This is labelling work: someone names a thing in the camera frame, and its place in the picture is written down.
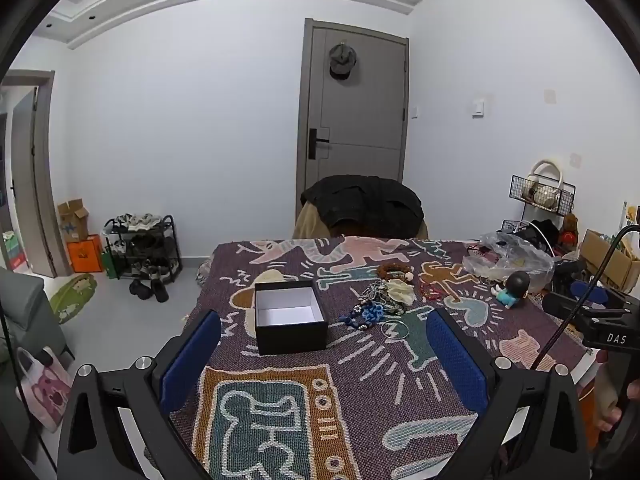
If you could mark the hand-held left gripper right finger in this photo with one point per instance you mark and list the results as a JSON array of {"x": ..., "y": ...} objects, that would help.
[{"x": 457, "y": 365}]

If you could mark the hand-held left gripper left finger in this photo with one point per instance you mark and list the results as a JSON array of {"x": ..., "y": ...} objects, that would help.
[{"x": 192, "y": 360}]

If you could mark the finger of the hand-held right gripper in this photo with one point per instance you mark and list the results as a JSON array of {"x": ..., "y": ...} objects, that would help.
[
  {"x": 562, "y": 304},
  {"x": 589, "y": 292}
]

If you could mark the black square box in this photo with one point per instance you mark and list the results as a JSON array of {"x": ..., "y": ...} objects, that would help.
[{"x": 290, "y": 340}]

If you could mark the person's right hand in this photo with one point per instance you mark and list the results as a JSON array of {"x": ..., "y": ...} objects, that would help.
[{"x": 607, "y": 417}]

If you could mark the large cardboard box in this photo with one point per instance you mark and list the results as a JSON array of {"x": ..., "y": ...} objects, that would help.
[{"x": 610, "y": 260}]

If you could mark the doll figure with black hair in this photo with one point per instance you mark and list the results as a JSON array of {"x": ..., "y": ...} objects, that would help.
[{"x": 515, "y": 285}]

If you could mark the clear plastic bag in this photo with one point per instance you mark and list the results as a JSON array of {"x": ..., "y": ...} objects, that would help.
[{"x": 520, "y": 260}]

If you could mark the black shoe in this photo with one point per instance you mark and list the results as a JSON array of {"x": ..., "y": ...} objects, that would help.
[
  {"x": 139, "y": 290},
  {"x": 160, "y": 291}
]

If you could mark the silver hoop bangle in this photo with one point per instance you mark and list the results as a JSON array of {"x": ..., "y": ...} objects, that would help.
[{"x": 382, "y": 329}]

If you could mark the printed figure blanket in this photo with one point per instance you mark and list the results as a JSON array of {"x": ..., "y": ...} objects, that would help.
[{"x": 350, "y": 385}]

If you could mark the black shoe rack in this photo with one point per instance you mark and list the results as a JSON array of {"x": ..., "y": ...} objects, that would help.
[{"x": 145, "y": 247}]

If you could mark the green bag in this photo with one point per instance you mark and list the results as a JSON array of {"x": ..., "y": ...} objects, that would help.
[{"x": 110, "y": 265}]

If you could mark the green floor mat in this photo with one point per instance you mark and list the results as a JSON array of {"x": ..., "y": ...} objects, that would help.
[{"x": 72, "y": 297}]

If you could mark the orange box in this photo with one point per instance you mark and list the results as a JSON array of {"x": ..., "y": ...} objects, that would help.
[{"x": 85, "y": 255}]

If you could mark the pink tote bag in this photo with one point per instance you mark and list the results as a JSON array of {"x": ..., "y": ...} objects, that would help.
[{"x": 45, "y": 390}]

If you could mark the grey sofa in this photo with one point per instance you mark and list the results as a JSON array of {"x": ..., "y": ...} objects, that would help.
[{"x": 25, "y": 320}]

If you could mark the beige chair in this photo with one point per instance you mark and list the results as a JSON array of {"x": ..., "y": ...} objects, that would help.
[{"x": 305, "y": 222}]

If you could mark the open cardboard box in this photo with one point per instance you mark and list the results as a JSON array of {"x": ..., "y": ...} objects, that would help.
[{"x": 72, "y": 220}]

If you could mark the grey open door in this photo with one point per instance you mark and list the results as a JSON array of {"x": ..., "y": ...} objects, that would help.
[{"x": 35, "y": 185}]

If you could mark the grey hat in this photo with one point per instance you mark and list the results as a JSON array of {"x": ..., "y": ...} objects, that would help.
[{"x": 342, "y": 60}]

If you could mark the white light switch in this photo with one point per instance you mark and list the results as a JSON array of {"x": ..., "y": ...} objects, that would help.
[{"x": 476, "y": 107}]

